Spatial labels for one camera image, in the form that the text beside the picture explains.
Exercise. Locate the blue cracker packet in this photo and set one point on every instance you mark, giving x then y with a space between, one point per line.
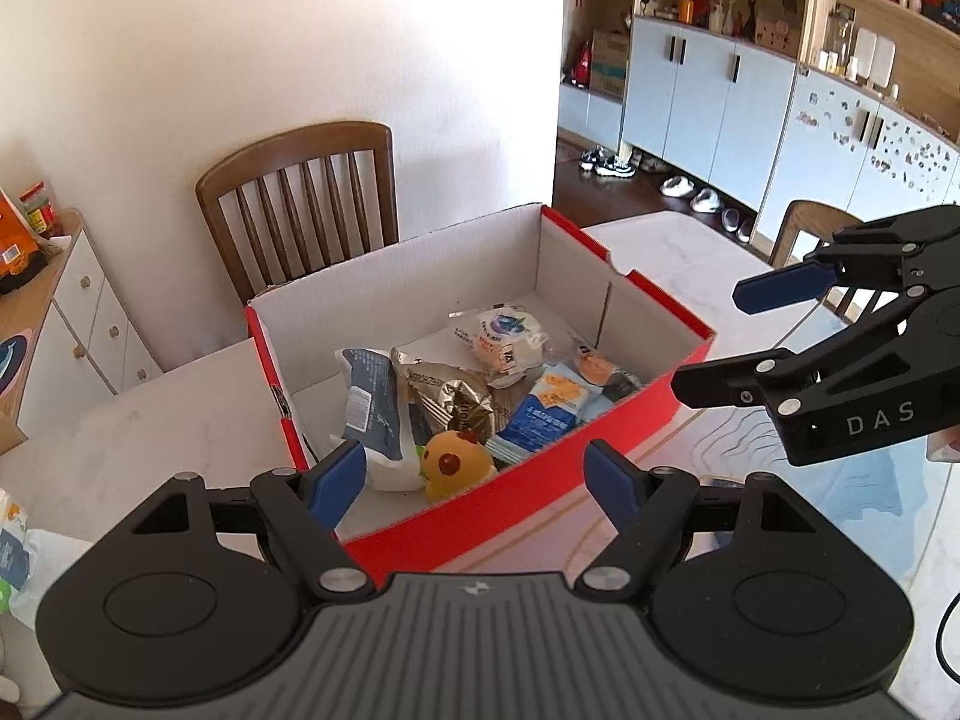
540 412

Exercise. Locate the orange snack bag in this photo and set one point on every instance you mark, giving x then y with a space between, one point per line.
11 247

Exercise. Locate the brown cardboard carton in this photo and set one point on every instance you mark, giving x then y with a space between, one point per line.
609 64

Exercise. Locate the red bag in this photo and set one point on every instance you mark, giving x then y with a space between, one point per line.
581 64

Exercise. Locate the wooden slatted chair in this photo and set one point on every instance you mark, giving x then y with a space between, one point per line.
300 150
806 221

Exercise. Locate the yellow spotted toy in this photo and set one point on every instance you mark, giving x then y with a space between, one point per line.
454 465

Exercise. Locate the clear bread packet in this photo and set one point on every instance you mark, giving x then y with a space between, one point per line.
502 337

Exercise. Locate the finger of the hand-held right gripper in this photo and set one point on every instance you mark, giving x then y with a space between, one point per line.
780 286
840 405

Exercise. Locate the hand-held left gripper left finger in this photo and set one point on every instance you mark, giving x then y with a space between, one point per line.
337 480

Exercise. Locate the gold beige snack packet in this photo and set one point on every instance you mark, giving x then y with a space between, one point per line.
442 397

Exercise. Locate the white marble desktop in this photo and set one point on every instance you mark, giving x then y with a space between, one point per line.
187 420

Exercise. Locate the round dark blue pad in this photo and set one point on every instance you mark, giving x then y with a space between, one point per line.
11 364

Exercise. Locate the wet wipes pack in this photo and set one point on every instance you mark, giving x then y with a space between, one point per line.
13 547

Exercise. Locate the pair of dark sneakers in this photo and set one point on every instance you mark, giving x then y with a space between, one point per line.
607 163

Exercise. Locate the red cardboard box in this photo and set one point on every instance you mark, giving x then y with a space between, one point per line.
540 487

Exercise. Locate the white sideboard wooden top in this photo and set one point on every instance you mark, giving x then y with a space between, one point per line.
82 315

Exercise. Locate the orange bottle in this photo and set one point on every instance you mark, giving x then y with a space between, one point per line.
686 7

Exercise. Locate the stickered light blue cabinet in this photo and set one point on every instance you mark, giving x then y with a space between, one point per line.
832 142

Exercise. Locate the small white orange packet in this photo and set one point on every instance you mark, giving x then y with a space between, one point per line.
596 367

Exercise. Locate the dark blue snack packet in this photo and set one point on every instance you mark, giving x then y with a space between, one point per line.
371 405

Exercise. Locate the red lid jars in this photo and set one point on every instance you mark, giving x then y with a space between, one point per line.
37 208

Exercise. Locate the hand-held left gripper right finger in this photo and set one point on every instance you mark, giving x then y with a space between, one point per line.
611 480

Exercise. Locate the white tissue packet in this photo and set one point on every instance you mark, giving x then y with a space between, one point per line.
60 562

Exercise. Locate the white slipper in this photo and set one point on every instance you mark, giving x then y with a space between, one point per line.
705 201
735 223
676 186

